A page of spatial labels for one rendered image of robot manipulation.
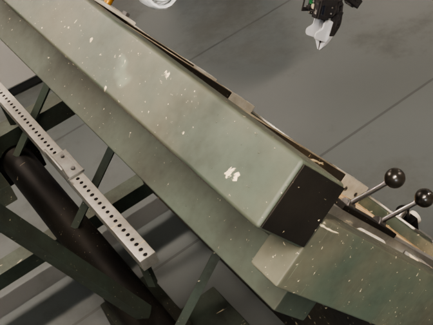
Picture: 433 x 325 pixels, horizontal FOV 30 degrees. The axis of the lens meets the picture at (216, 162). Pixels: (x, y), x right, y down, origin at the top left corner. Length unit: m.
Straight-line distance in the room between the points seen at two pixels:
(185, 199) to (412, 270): 0.39
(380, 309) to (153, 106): 0.46
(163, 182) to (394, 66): 3.00
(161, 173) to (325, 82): 2.92
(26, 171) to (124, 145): 1.66
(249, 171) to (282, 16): 3.89
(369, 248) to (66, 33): 0.63
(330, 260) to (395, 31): 3.53
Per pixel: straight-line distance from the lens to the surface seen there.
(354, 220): 1.53
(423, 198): 1.58
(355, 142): 3.89
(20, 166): 3.20
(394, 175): 1.48
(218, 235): 1.29
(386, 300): 1.25
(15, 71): 4.90
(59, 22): 1.45
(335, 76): 4.31
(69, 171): 2.56
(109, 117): 1.58
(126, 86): 1.23
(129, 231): 2.30
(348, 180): 2.28
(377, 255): 1.17
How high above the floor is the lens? 2.59
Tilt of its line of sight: 41 degrees down
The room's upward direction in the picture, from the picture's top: 18 degrees counter-clockwise
